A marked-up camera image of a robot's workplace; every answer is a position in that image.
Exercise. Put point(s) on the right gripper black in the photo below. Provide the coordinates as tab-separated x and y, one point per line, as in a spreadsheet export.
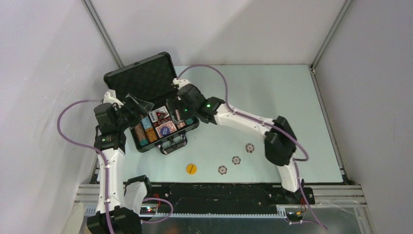
176	105

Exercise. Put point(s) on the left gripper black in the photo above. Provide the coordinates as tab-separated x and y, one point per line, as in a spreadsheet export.
129	107

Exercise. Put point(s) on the black triangular all-in marker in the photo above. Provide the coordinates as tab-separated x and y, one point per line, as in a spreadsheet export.
162	112

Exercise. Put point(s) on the red playing card deck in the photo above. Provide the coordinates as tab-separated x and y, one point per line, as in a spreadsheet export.
169	124

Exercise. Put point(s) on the blue small blind button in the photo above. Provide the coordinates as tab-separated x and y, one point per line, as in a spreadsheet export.
164	131

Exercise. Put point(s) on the black poker set case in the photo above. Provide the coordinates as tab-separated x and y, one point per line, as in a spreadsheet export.
151	80

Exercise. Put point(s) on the blue playing card deck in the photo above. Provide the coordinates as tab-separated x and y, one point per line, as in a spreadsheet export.
153	116

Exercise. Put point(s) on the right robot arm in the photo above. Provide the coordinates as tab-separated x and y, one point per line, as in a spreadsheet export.
280	142

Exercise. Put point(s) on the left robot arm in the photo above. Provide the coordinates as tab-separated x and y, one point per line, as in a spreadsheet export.
119	203

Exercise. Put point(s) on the pink brown chip stack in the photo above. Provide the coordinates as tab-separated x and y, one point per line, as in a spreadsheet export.
181	124

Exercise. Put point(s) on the orange blue chip stack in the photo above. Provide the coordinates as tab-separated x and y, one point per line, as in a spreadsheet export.
149	129

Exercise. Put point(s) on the brown teal chip stack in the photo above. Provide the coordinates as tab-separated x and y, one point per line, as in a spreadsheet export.
141	135

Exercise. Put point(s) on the yellow round button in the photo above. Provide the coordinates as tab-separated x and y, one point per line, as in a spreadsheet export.
191	169

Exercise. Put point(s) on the poker chip lower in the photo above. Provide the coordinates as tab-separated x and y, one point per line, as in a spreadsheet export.
222	170

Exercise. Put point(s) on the poker chip middle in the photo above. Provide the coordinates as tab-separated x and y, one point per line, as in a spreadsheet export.
236	160

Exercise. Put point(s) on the poker chip near triangle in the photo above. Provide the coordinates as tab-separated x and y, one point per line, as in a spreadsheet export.
249	148

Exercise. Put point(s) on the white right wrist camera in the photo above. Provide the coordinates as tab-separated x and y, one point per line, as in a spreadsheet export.
180	83

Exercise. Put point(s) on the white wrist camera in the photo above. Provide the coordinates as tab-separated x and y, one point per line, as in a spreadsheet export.
180	83
110	97

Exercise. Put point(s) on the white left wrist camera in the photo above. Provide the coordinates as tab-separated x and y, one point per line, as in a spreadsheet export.
110	97

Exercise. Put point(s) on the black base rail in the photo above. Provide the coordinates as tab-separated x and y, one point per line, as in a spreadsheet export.
222	198

